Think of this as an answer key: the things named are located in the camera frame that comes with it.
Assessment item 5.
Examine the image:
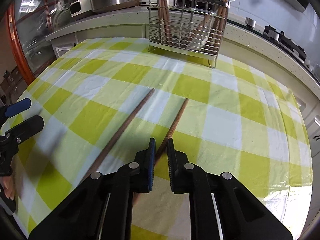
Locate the white ceramic spoon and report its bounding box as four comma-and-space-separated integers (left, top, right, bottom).
186, 27, 210, 51

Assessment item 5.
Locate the person's left hand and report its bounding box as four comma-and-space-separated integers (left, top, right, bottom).
1, 176, 15, 200

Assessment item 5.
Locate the green white checkered tablecloth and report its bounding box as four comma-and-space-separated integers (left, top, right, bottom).
1, 37, 313, 240

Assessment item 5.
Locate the red framed glass door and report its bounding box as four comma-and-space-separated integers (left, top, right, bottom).
5, 0, 77, 85

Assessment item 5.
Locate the white small appliance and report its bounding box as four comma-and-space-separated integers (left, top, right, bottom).
70, 0, 92, 18

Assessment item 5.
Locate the black gas stove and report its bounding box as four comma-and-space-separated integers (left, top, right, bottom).
243, 16, 320, 81

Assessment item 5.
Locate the steel wire utensil rack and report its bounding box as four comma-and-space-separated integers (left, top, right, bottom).
148, 0, 227, 68

